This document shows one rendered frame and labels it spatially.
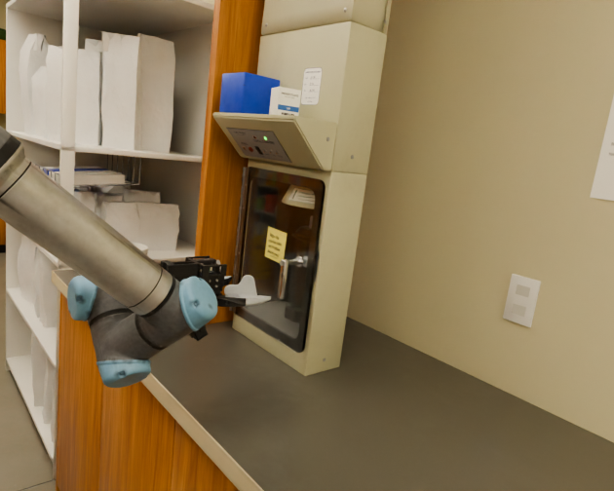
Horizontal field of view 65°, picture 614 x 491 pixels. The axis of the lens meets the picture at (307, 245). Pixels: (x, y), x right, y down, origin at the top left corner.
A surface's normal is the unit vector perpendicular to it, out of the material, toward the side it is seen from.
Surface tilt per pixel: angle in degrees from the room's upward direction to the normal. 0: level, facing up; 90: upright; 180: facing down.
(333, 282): 90
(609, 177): 90
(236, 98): 90
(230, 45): 90
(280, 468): 0
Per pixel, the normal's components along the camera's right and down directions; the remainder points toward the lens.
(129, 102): 0.02, 0.30
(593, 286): -0.76, 0.04
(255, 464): 0.12, -0.97
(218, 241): 0.64, 0.22
